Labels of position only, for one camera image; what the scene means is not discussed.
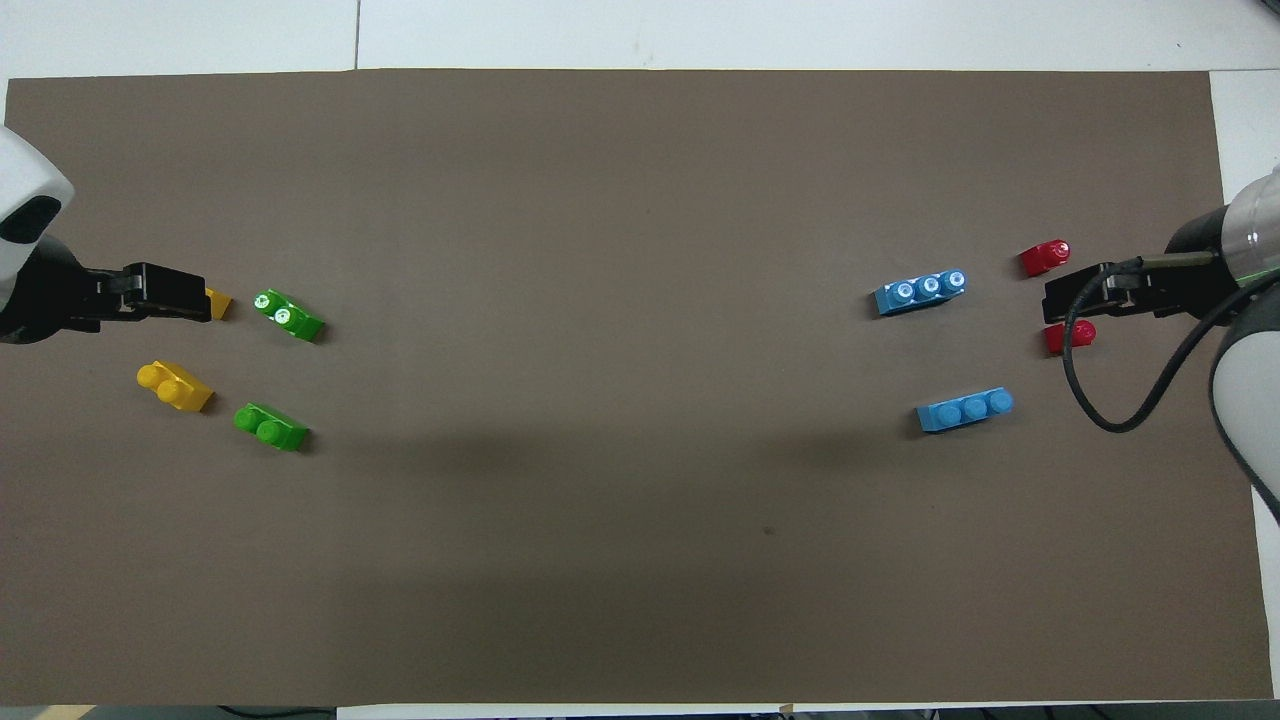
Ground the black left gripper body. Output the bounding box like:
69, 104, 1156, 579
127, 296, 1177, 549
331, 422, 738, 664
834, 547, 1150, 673
0, 235, 126, 346

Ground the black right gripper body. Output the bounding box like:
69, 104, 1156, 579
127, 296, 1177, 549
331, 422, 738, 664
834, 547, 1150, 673
1140, 205, 1251, 321

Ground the green two-stud toy brick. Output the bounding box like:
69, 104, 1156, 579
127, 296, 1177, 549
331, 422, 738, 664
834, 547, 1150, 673
253, 289, 327, 343
233, 402, 310, 453

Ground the blue three-stud toy brick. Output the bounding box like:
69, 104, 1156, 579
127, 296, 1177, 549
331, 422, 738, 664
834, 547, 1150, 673
917, 388, 1015, 433
874, 270, 968, 318

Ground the red small toy brick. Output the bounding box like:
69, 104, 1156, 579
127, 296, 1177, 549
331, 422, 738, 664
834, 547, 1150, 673
1019, 239, 1072, 279
1044, 320, 1098, 357

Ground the brown table mat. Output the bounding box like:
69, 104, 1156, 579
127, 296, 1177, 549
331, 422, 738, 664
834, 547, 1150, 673
0, 68, 1276, 706

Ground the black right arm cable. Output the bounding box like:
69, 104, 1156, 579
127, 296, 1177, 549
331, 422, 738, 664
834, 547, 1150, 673
1063, 255, 1280, 434

